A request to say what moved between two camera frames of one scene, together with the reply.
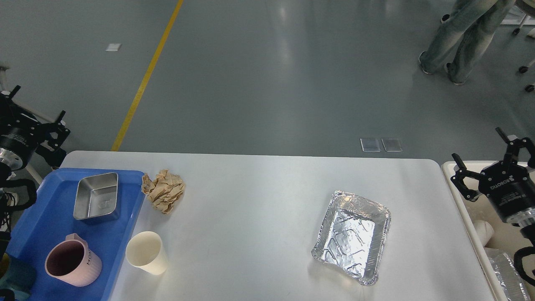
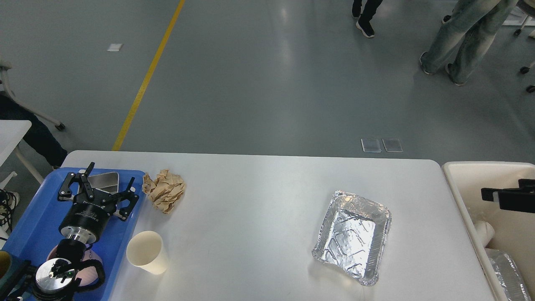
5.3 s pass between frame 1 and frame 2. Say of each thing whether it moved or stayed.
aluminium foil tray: stayed
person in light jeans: stayed
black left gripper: moved
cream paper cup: stayed
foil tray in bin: stayed
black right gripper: moved
